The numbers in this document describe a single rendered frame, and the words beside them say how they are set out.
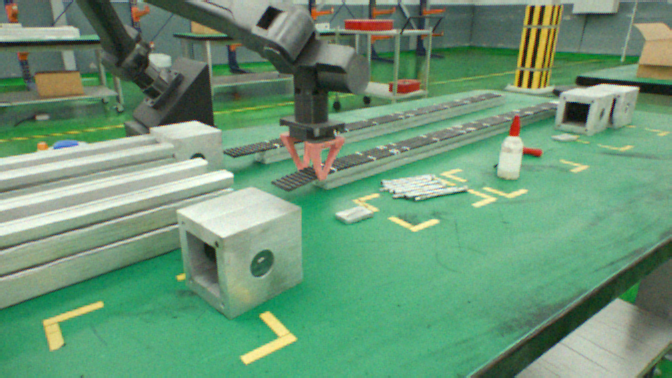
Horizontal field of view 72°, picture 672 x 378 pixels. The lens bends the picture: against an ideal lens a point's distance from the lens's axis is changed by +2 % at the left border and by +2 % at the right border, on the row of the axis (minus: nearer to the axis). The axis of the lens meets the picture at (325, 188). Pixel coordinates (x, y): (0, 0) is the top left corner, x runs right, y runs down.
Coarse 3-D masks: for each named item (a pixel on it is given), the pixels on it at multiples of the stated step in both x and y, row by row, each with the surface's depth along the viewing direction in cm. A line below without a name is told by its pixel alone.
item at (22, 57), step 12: (12, 0) 621; (72, 0) 663; (132, 0) 705; (12, 12) 581; (132, 12) 713; (144, 12) 670; (228, 48) 829; (24, 60) 647; (24, 72) 651; (240, 72) 818; (252, 72) 788
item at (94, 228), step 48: (48, 192) 56; (96, 192) 58; (144, 192) 56; (192, 192) 59; (0, 240) 46; (48, 240) 50; (96, 240) 53; (144, 240) 57; (0, 288) 48; (48, 288) 51
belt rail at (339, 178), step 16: (544, 112) 130; (496, 128) 116; (432, 144) 98; (448, 144) 103; (464, 144) 106; (384, 160) 88; (400, 160) 92; (416, 160) 95; (336, 176) 81; (352, 176) 83
